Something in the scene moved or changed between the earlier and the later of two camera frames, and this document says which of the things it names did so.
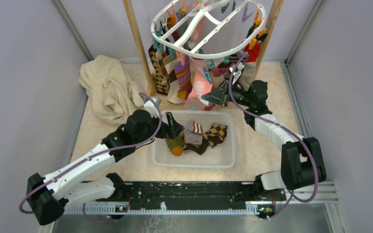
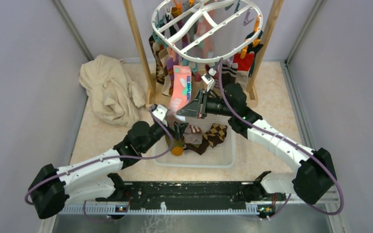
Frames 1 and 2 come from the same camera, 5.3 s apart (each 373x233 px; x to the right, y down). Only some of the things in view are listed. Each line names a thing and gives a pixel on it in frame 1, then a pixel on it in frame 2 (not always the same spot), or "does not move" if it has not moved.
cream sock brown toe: (170, 62) → (166, 91)
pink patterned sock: (201, 84) → (181, 90)
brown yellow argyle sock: (216, 134) does not move
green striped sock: (176, 145) does not move
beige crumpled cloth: (112, 94) does not move
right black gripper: (218, 96) → (196, 108)
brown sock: (202, 147) does not move
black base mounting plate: (227, 194) does not move
